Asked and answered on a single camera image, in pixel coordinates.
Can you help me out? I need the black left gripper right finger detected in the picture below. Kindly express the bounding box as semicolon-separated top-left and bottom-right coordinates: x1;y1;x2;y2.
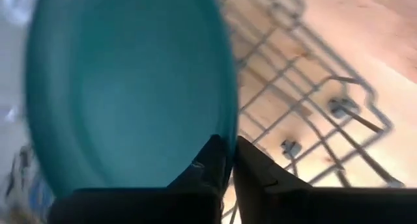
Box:
233;135;417;224

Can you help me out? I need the teal plate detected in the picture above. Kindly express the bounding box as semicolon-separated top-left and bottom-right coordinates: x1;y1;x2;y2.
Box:
25;0;240;199

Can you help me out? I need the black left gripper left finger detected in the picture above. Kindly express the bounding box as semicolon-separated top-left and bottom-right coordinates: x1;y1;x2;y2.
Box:
47;134;234;224

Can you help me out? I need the grey wire dish rack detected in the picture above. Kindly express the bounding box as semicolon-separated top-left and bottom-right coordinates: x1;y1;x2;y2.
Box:
214;0;405;224

